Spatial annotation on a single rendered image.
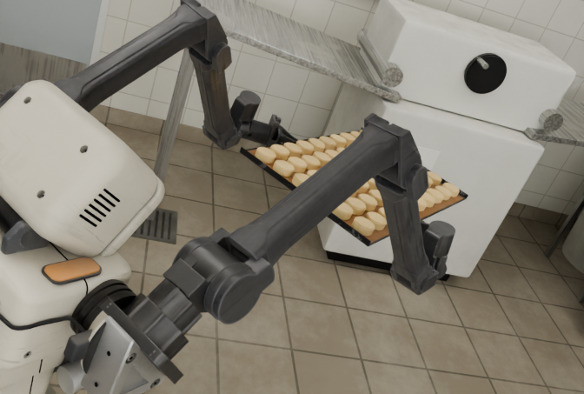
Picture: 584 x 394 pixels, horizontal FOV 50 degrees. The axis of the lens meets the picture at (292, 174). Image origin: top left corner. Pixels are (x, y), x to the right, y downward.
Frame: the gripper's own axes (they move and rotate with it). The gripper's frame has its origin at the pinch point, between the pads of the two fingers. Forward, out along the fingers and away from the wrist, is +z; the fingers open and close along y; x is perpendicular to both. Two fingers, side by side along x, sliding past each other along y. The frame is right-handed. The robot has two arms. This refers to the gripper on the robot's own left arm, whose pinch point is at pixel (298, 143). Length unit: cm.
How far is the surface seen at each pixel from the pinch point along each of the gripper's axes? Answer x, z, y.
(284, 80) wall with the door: -175, 29, 41
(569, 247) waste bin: -144, 229, 78
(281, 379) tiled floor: -11, 32, 97
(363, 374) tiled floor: -20, 67, 95
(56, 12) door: -174, -94, 44
